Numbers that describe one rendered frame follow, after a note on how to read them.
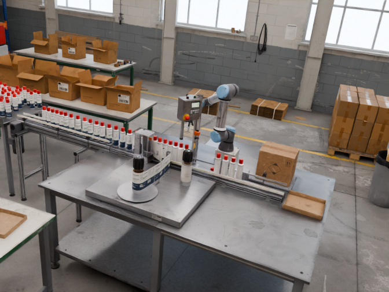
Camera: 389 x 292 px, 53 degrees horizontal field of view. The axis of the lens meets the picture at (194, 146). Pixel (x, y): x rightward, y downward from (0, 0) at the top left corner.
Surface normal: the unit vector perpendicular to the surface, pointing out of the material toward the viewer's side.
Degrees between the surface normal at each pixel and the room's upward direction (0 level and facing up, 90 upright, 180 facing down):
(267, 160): 90
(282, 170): 90
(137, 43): 90
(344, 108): 90
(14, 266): 0
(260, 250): 0
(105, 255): 1
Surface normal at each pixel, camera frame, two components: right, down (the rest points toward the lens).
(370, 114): -0.30, 0.36
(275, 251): 0.09, -0.91
